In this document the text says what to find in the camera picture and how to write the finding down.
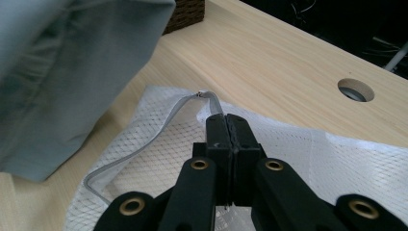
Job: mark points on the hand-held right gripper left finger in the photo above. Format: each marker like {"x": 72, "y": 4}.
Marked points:
{"x": 219, "y": 150}

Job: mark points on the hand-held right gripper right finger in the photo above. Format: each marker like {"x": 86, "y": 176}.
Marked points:
{"x": 245, "y": 150}

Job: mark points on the white mesh laundry bag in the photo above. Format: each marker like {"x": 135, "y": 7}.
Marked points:
{"x": 320, "y": 157}

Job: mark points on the grey-blue garment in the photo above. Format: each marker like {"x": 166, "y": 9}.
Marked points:
{"x": 64, "y": 80}

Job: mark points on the brown wicker basket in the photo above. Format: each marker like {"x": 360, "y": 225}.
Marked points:
{"x": 186, "y": 14}

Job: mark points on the white metal desk frame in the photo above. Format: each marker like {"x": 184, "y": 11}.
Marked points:
{"x": 396, "y": 57}

